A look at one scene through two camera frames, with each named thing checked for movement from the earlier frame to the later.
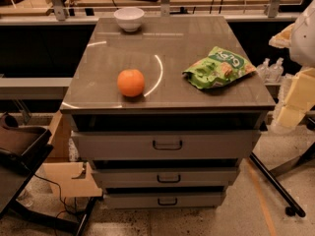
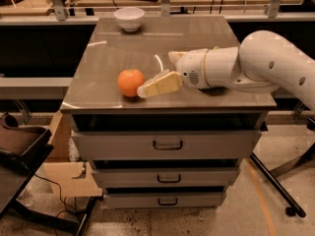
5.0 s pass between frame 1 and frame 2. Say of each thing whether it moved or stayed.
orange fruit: stayed
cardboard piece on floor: stayed
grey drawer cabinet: stayed
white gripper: moved
